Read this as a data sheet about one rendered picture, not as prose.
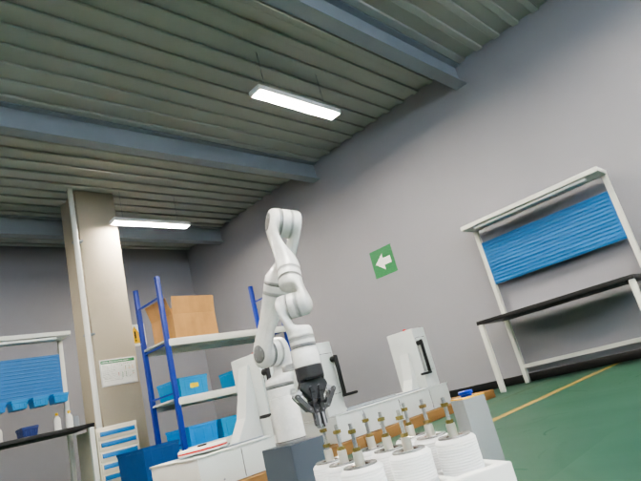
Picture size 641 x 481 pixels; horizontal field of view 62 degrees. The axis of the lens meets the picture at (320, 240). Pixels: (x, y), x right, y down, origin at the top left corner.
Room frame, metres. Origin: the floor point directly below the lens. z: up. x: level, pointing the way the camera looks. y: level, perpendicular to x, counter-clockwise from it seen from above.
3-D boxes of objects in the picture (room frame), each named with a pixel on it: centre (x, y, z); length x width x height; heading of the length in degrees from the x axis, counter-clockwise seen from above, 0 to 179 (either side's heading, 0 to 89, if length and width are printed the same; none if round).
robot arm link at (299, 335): (1.46, 0.13, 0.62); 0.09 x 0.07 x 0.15; 85
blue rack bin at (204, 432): (6.30, 1.97, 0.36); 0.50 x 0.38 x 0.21; 49
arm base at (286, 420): (1.75, 0.24, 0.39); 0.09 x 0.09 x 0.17; 48
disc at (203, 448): (3.43, 1.02, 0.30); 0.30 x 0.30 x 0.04
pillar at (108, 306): (7.19, 3.23, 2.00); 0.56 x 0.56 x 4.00; 48
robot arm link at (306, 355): (1.48, 0.13, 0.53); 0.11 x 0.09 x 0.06; 34
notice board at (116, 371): (7.00, 3.01, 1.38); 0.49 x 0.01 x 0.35; 138
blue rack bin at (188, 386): (6.31, 2.00, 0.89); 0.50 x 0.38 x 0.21; 50
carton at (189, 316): (6.47, 1.91, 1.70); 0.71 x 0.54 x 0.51; 142
